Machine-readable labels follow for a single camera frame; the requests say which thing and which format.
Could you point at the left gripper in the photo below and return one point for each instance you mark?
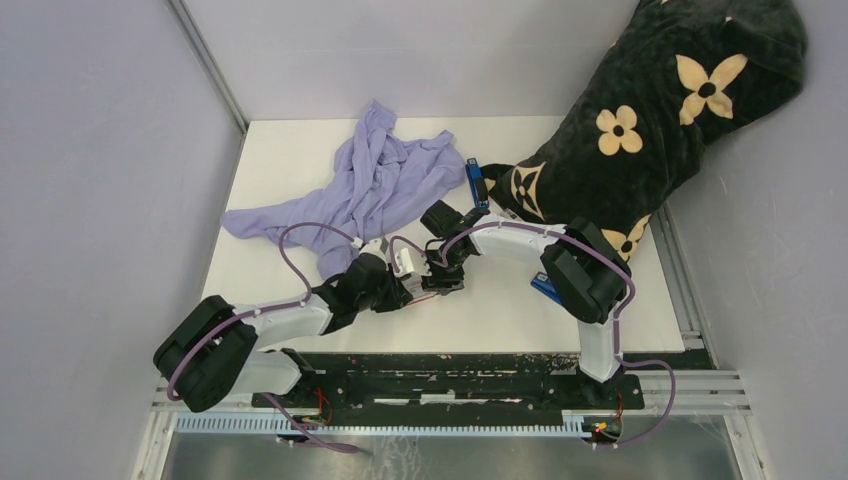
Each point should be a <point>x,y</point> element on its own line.
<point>397,294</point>

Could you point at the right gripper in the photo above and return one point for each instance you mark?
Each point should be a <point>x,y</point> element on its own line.
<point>439,283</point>

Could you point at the beige and black stapler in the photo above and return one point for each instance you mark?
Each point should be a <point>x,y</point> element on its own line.
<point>507,213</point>

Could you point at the blue stapler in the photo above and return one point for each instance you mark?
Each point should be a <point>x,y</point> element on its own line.
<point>542,284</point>
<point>477,185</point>

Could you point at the red white staple box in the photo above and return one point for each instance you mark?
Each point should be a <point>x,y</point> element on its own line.
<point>421,299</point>

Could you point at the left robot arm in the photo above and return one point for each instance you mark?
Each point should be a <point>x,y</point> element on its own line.
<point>221,349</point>

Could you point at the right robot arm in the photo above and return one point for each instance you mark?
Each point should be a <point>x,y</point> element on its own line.
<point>591,280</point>

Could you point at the lavender crumpled cloth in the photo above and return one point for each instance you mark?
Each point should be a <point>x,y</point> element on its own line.
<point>380,184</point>

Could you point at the black floral blanket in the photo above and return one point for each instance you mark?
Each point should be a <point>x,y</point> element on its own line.
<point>681,75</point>

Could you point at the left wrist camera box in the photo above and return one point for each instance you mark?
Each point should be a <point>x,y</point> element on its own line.
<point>377,247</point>

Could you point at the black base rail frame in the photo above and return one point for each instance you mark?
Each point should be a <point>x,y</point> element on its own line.
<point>468,416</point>

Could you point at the aluminium rail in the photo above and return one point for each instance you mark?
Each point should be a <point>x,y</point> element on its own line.
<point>643,392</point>

